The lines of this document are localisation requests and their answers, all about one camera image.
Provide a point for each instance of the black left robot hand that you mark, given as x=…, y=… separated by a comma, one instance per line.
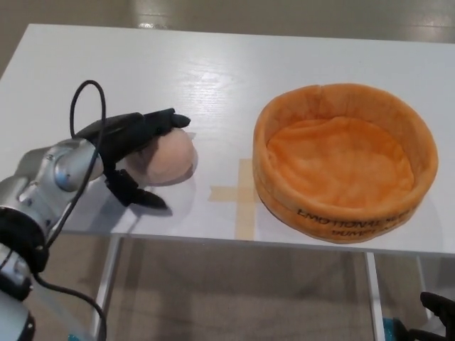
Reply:
x=124, y=136

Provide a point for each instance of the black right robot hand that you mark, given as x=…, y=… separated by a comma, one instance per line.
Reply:
x=440, y=316

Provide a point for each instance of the pink round plush toy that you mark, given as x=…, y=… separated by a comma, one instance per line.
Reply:
x=172, y=158

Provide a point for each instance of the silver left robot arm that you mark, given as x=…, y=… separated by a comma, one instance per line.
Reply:
x=39, y=199

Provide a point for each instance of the orange plush round basket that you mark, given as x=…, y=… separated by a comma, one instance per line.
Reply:
x=341, y=167

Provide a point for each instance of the white metal table leg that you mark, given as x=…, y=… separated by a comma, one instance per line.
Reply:
x=421, y=273
x=375, y=295
x=106, y=277

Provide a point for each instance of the teal object on floor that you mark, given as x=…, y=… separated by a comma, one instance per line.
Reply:
x=394, y=330

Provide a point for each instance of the short beige masking tape strip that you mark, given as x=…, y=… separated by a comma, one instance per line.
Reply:
x=227, y=194

